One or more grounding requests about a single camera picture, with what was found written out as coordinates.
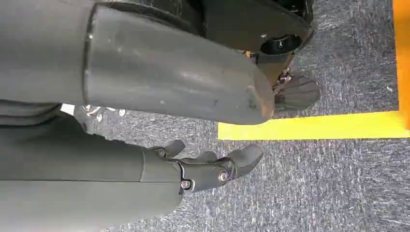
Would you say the orange floor tape strip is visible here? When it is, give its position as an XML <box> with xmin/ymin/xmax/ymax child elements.
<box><xmin>392</xmin><ymin>0</ymin><xmax>410</xmax><ymax>131</ymax></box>

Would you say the yellow floor tape strip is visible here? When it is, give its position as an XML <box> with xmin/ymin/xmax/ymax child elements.
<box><xmin>217</xmin><ymin>110</ymin><xmax>410</xmax><ymax>141</ymax></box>

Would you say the ribbed grey right arm sleeve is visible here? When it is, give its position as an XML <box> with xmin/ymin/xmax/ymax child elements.
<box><xmin>0</xmin><ymin>100</ymin><xmax>62</xmax><ymax>127</ymax></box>

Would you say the black ribbed robot foot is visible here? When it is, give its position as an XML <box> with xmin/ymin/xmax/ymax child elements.
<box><xmin>274</xmin><ymin>75</ymin><xmax>321</xmax><ymax>113</ymax></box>

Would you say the black robot leg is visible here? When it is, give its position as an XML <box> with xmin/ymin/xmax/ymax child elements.
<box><xmin>141</xmin><ymin>0</ymin><xmax>315</xmax><ymax>90</ymax></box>

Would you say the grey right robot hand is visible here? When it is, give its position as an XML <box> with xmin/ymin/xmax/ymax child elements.
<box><xmin>0</xmin><ymin>0</ymin><xmax>276</xmax><ymax>232</ymax></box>

